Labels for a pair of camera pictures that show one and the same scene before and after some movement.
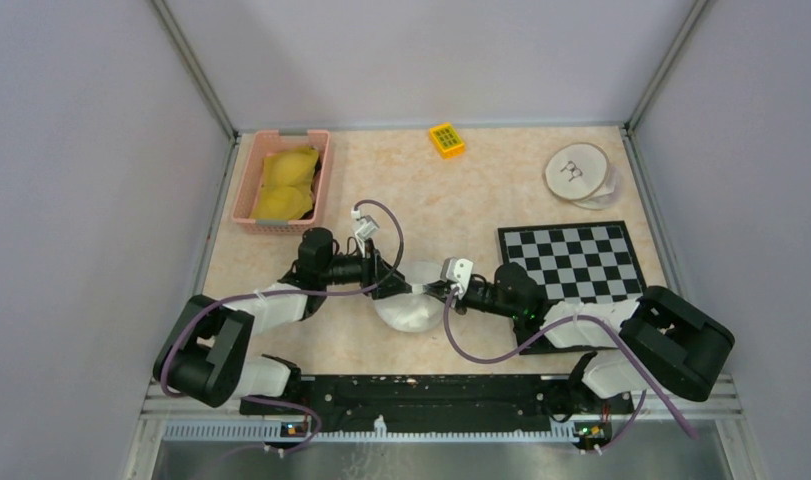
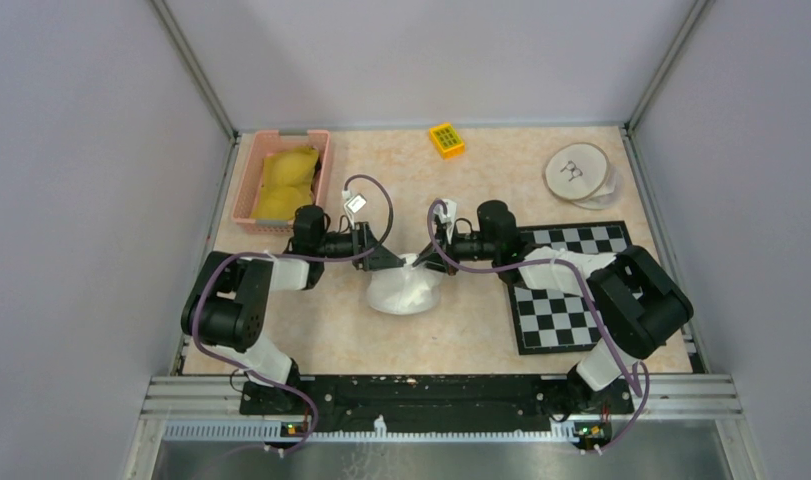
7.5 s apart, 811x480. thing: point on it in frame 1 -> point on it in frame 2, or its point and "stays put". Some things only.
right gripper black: x=439 y=288 -> x=431 y=258
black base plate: x=450 y=402 stays put
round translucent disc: x=605 y=195 stays put
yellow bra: x=287 y=185 stays put
